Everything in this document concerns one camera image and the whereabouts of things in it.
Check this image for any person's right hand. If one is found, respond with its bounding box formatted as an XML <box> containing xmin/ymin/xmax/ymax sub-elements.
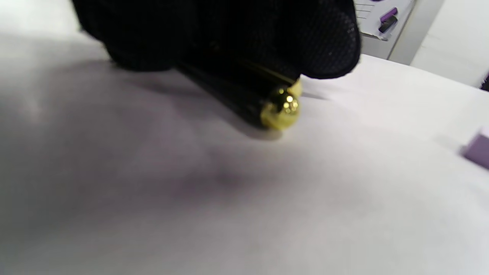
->
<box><xmin>71</xmin><ymin>0</ymin><xmax>362</xmax><ymax>81</ymax></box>

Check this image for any black and gold pen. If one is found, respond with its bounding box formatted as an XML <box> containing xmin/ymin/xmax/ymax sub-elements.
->
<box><xmin>176</xmin><ymin>57</ymin><xmax>303</xmax><ymax>130</ymax></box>

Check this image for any purple sticky note pad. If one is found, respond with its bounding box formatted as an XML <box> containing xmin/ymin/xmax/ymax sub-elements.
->
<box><xmin>460</xmin><ymin>128</ymin><xmax>489</xmax><ymax>170</ymax></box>

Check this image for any whiteboard with grid chart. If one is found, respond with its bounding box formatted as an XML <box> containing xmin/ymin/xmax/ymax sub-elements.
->
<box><xmin>353</xmin><ymin>0</ymin><xmax>417</xmax><ymax>40</ymax></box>

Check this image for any black whiteboard magnet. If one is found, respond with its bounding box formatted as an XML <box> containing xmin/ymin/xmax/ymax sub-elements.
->
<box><xmin>378</xmin><ymin>16</ymin><xmax>398</xmax><ymax>34</ymax></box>

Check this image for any purple whiteboard magnet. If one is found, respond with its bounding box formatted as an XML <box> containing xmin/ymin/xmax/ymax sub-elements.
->
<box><xmin>379</xmin><ymin>8</ymin><xmax>398</xmax><ymax>23</ymax></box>

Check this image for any white partition panel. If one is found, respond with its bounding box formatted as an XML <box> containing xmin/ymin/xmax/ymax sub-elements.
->
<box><xmin>411</xmin><ymin>0</ymin><xmax>489</xmax><ymax>88</ymax></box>

